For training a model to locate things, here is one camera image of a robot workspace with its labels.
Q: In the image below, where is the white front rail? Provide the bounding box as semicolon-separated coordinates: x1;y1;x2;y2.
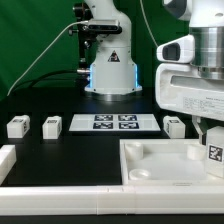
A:
0;186;224;216

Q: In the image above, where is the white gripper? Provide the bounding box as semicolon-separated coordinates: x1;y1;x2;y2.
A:
155;35;224;145

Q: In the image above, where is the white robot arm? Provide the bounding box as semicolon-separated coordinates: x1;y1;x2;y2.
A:
84;0;224;140

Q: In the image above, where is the white marker plate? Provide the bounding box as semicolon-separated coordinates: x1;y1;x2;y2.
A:
69;114;160;132

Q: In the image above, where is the black cable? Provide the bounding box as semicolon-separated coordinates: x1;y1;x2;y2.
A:
11;69;81;94

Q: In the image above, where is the white square tabletop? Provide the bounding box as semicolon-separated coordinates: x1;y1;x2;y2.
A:
120;139;224;186

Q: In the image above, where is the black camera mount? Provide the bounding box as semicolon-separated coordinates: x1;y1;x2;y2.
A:
69;3;96;76

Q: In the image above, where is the white left block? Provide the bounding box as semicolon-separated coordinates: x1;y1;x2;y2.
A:
0;145;16;185

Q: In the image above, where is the white cable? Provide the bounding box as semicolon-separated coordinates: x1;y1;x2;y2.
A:
6;20;89;97

